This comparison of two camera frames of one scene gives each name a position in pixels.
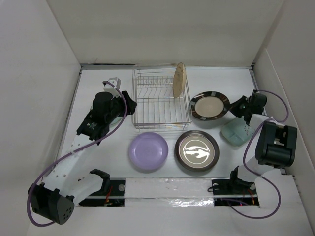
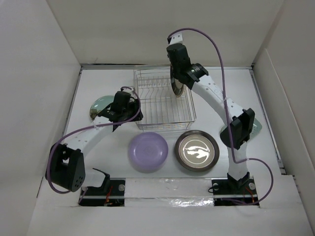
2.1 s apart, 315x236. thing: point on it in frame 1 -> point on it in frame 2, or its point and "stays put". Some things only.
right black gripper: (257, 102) -> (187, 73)
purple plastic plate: (148, 150) stays put
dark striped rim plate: (209, 105) -> (177, 87)
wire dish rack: (158, 109) stays put
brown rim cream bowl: (197, 151) stays put
